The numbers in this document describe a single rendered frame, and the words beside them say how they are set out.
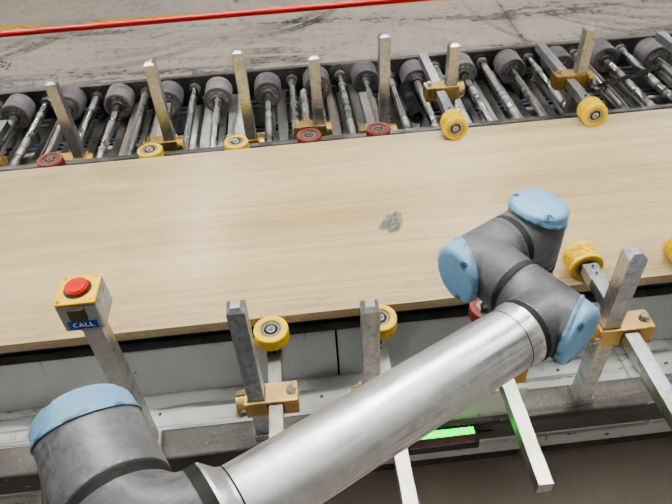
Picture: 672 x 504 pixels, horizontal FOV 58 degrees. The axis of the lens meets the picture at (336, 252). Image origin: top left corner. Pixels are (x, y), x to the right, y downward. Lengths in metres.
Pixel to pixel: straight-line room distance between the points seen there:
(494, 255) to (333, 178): 1.01
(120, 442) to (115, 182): 1.38
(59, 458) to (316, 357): 0.99
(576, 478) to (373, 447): 1.67
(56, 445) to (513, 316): 0.54
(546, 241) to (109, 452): 0.66
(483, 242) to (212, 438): 0.86
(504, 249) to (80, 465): 0.59
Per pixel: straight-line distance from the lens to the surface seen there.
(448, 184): 1.79
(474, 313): 1.42
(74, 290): 1.12
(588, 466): 2.33
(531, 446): 1.29
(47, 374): 1.69
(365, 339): 1.20
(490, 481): 2.22
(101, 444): 0.67
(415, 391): 0.69
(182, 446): 1.50
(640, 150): 2.07
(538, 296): 0.82
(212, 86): 2.51
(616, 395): 1.62
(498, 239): 0.90
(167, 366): 1.61
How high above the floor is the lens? 1.95
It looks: 42 degrees down
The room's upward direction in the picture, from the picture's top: 4 degrees counter-clockwise
